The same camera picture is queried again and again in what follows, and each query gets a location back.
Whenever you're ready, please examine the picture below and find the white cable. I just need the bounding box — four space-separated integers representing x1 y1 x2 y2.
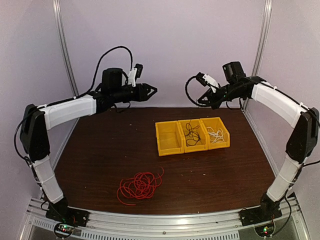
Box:
205 126 223 138
208 132 230 146
204 126 230 146

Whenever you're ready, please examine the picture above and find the aluminium frame post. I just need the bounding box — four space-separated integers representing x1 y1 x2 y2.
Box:
241 0 273 111
52 0 79 96

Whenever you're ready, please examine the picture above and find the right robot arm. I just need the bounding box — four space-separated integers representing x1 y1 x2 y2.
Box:
195 61 320 221

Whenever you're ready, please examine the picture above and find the left black camera cable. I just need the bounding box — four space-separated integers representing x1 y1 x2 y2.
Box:
72 45 135 101

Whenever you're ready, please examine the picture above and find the right black camera cable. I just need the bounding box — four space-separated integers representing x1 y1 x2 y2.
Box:
184 74 208 107

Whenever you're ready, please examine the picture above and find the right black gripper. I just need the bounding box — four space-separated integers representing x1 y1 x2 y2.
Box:
198 83 244 110

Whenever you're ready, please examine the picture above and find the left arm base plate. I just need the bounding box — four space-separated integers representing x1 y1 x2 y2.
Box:
45 208 90 227

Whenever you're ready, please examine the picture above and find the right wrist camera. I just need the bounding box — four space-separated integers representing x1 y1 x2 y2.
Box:
195 72 220 93

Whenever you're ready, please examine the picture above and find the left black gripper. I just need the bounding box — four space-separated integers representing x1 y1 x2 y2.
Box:
112 83 158 104

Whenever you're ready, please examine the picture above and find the black camera cable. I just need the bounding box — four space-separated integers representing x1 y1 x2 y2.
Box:
184 74 208 107
72 45 135 101

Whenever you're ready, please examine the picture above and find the red cable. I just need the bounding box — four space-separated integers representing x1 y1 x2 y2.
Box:
116 166 165 206

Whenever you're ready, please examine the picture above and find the left aluminium frame post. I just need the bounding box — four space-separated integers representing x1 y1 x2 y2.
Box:
52 0 79 96

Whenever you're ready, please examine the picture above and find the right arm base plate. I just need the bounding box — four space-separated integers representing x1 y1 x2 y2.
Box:
238 206 282 227

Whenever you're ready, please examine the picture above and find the right aluminium frame post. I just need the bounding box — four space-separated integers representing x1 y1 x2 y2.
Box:
241 0 273 111

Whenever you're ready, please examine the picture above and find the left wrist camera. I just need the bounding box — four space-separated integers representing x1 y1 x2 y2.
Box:
127 63 143 87

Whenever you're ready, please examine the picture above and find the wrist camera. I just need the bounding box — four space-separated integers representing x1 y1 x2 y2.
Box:
195 72 220 93
127 63 143 87

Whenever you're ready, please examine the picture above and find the front aluminium rail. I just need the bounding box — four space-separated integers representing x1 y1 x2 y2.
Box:
17 196 311 240

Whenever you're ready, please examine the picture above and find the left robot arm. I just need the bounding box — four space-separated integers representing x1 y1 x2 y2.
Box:
14 64 158 222

